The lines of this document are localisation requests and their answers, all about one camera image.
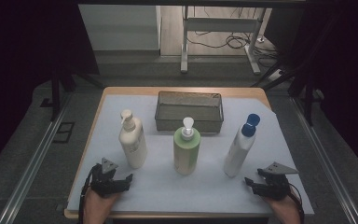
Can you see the green pump bottle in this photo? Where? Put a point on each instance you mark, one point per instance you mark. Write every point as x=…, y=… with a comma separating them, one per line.
x=185, y=152

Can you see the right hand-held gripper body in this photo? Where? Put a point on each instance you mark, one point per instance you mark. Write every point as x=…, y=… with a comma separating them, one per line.
x=276, y=186

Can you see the white table sheet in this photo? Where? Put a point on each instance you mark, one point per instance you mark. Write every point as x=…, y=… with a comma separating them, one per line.
x=167, y=189

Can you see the white metal desk frame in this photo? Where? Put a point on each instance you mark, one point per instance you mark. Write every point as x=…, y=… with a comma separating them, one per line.
x=185, y=40

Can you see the aluminium floor rail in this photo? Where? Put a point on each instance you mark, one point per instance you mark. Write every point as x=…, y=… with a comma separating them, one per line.
x=34, y=161
x=326, y=161

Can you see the black metal stand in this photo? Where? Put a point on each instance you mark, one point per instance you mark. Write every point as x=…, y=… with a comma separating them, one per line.
x=55, y=99
x=307, y=99

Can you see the person's right hand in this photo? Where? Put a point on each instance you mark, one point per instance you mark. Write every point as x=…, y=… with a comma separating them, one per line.
x=284, y=207

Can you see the cream pump bottle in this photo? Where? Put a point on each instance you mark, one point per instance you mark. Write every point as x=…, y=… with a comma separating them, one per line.
x=133, y=146

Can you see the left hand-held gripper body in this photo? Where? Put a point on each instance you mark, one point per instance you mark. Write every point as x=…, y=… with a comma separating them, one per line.
x=105, y=183

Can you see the white bottle with blue cap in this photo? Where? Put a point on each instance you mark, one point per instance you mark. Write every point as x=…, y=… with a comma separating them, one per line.
x=239, y=149

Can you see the white cabinet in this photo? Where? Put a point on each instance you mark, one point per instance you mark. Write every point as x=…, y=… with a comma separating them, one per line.
x=121, y=28

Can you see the white power strip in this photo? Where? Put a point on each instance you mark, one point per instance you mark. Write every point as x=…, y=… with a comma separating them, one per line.
x=276, y=75

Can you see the grey metal mesh basket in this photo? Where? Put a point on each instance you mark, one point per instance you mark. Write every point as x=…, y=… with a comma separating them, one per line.
x=188, y=112

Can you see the person's left hand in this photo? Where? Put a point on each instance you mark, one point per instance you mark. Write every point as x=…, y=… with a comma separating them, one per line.
x=98, y=203

